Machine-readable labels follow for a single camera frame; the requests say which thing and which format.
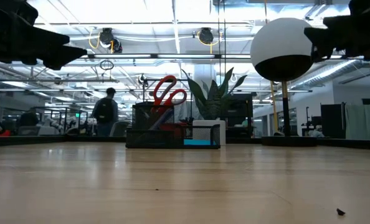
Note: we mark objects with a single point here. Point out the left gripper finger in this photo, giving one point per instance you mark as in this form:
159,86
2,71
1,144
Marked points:
63,57
48,39

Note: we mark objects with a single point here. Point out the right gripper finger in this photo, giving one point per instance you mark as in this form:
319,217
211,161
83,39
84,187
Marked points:
344,22
328,42

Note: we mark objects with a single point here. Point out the black mesh desk organizer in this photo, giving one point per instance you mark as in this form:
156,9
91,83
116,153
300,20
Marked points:
147,140

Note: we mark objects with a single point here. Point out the blue sticky note pad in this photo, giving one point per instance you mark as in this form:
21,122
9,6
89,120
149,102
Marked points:
200,142

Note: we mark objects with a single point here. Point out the grey office chair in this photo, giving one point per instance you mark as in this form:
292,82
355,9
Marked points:
121,129

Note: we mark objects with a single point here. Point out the white globe lamp black stand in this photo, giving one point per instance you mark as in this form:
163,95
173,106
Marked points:
278,40

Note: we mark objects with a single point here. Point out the person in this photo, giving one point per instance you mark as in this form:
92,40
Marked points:
111,91

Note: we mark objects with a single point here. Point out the black backpack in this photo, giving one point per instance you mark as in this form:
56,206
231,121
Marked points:
104,110

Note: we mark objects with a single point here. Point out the black cabinet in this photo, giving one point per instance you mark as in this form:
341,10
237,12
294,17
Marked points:
333,121

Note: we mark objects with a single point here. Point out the pale green panel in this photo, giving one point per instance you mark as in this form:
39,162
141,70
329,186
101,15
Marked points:
364,123

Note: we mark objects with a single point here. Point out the black shelf unit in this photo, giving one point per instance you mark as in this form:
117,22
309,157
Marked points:
239,115

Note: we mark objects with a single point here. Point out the green snake plant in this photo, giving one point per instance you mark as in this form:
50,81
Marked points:
214,102

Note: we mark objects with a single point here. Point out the small black debris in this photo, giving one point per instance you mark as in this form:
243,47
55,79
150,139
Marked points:
340,212

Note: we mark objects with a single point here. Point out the black gantry frame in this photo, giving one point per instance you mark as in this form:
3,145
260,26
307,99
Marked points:
147,81

